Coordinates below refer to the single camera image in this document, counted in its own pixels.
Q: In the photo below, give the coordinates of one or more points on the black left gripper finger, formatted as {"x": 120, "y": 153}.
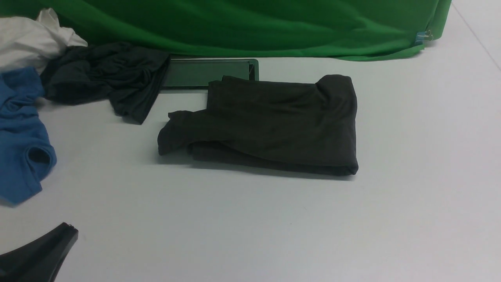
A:
{"x": 41, "y": 259}

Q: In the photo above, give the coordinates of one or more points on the dark gray long-sleeved shirt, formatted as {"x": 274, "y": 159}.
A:
{"x": 296, "y": 127}

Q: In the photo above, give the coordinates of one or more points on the blue crumpled shirt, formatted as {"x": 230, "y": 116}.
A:
{"x": 26, "y": 155}

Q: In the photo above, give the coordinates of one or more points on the dark teal crumpled shirt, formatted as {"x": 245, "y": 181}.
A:
{"x": 129, "y": 76}

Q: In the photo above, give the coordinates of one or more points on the white crumpled cloth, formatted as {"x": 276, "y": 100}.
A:
{"x": 33, "y": 43}

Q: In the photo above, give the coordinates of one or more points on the green backdrop cloth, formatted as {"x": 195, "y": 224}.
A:
{"x": 353, "y": 30}

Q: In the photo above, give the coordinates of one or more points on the blue binder clip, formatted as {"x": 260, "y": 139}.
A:
{"x": 423, "y": 37}

